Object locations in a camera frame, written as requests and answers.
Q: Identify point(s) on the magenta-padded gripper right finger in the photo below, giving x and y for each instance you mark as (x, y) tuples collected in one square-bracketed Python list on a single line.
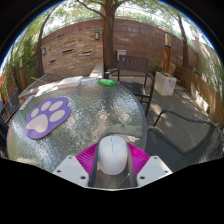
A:
[(151, 170)]

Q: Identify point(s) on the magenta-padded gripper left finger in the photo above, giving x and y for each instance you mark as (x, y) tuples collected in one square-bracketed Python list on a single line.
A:
[(71, 170)]

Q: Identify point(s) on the white computer mouse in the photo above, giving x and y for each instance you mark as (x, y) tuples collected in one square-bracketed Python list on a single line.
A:
[(112, 155)]

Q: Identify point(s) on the purple paw-shaped mouse pad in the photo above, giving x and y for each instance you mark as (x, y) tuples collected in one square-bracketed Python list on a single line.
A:
[(46, 117)]

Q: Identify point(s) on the black wicker armchair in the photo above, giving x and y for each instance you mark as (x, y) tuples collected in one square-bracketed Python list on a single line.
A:
[(186, 143)]

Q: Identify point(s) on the black mesh chair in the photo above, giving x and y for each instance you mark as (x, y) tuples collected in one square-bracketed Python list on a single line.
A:
[(3, 133), (12, 101)]

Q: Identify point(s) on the white licence plate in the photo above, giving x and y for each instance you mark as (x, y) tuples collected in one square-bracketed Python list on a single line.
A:
[(26, 102)]

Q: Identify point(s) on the colourful printed magazine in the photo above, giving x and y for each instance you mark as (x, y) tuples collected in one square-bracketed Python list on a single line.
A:
[(46, 90)]

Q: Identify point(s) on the white square planter box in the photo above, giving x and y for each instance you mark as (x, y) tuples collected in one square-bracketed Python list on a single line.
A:
[(165, 84)]

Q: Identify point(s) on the white open book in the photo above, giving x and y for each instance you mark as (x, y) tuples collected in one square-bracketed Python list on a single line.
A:
[(70, 82)]

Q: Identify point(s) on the small blue-white booklet stack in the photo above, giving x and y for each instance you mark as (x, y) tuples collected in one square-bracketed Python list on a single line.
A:
[(90, 80)]

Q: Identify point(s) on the wooden slat bench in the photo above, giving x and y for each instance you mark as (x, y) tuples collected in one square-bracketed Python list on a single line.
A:
[(203, 93)]

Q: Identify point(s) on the slim leaning tree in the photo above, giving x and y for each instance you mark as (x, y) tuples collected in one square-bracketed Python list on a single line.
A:
[(39, 50)]

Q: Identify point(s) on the slim straight tree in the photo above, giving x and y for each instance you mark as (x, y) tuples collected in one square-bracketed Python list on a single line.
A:
[(184, 46)]

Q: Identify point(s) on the thick forked tree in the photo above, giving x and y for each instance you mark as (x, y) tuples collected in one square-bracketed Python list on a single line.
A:
[(108, 40)]

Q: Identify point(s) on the wooden garden lamp post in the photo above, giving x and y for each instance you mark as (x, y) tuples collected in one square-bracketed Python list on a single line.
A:
[(167, 56)]

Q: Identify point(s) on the grey wall utility box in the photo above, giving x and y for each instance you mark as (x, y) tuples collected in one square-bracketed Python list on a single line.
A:
[(121, 55)]

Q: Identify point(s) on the black wall lamp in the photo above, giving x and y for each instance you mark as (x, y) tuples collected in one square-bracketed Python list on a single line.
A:
[(43, 51), (97, 35)]

